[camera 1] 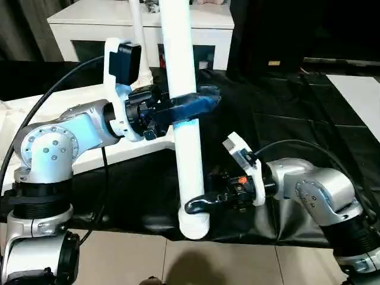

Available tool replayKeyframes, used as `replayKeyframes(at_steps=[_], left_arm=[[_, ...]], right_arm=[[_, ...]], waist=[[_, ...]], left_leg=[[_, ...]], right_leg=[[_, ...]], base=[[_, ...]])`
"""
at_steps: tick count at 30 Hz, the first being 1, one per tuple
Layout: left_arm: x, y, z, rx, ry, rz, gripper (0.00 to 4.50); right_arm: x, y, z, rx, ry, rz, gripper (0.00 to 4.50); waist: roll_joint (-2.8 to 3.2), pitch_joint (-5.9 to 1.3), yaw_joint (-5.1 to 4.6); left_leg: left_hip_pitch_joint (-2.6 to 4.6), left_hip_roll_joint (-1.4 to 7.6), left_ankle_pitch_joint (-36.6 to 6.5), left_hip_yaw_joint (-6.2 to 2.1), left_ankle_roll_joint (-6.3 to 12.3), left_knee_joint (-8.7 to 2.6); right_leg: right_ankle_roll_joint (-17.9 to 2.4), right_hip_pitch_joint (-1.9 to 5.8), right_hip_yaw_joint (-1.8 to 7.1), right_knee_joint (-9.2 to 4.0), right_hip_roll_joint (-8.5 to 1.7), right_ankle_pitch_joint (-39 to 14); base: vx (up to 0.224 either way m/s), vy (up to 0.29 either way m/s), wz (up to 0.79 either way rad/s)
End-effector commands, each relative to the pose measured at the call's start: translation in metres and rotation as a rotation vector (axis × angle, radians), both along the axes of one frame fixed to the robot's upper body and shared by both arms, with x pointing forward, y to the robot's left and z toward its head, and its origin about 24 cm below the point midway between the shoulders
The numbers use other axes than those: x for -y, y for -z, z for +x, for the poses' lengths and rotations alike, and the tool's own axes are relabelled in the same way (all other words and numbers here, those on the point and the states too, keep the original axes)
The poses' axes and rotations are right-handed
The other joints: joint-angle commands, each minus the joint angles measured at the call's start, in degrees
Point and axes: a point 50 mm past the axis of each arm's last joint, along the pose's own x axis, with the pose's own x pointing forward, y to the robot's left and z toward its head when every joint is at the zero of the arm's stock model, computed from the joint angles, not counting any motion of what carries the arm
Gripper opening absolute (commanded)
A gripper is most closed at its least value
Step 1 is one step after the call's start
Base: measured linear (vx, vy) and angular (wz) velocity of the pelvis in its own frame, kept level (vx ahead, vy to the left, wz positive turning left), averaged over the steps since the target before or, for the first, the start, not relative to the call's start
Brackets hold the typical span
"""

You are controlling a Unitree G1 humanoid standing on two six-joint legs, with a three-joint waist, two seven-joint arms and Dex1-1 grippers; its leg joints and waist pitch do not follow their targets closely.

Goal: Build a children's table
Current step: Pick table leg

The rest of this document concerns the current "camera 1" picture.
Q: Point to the small yellow label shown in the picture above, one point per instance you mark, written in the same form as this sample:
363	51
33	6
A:
274	63

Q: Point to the black mat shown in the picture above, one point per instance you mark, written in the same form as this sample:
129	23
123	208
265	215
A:
282	118

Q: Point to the white plastic bottle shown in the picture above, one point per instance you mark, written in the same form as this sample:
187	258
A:
204	64

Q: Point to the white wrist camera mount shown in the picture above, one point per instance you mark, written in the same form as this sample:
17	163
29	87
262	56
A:
112	89
243	154

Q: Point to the grey-green curtain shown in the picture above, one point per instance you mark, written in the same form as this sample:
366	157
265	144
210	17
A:
26	29

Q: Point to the white plastic table leg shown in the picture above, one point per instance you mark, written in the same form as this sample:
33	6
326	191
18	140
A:
139	38
184	59

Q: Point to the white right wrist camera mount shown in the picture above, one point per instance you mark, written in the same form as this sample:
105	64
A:
243	154

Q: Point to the white plastic table top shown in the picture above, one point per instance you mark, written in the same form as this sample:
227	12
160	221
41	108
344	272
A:
74	98

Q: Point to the black and white bundle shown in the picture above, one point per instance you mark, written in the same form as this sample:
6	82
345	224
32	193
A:
152	6

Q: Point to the white cabinet with glass doors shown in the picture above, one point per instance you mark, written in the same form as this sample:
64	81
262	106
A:
104	20

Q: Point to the flat white board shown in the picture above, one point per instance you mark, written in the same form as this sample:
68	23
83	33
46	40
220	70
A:
359	98

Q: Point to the red and white bottle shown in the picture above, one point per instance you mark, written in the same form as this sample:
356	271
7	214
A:
162	56

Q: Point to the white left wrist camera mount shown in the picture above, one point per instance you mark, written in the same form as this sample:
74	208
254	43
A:
112	89

